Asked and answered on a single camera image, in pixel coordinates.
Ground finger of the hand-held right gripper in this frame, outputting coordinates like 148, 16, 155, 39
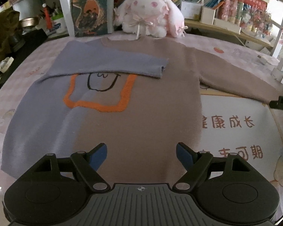
269, 97, 281, 110

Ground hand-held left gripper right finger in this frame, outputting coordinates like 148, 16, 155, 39
173, 142, 250, 192

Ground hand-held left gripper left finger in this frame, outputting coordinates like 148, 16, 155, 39
35, 143, 108, 193

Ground lavender and beige sweater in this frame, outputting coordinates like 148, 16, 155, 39
0, 36, 283, 179

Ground white charger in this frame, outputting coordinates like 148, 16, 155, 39
272, 52, 283, 85

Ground small white adapter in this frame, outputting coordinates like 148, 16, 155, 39
257, 55, 279, 65

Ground low white tray box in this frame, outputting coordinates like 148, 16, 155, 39
213, 19, 241, 34

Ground row of pastel tubes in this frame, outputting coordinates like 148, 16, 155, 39
220, 0, 271, 38

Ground white storage box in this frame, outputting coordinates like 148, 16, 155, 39
200, 6, 215, 25
180, 0, 202, 20

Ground white wristwatch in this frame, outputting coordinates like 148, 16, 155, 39
0, 56, 14, 72

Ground large illustrated book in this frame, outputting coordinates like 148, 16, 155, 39
72, 0, 114, 37

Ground red and white pen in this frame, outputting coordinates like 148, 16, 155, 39
43, 3, 53, 30

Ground white pink plush bunny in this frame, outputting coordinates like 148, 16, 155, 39
113, 0, 188, 39

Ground metal bowl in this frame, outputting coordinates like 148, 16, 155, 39
19, 17, 39, 29

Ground bunch of pens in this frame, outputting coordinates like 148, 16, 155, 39
39, 2, 62, 19

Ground olive green cloth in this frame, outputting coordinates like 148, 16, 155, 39
0, 11, 20, 64

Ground white bookshelf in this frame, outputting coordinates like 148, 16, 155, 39
12, 0, 283, 57

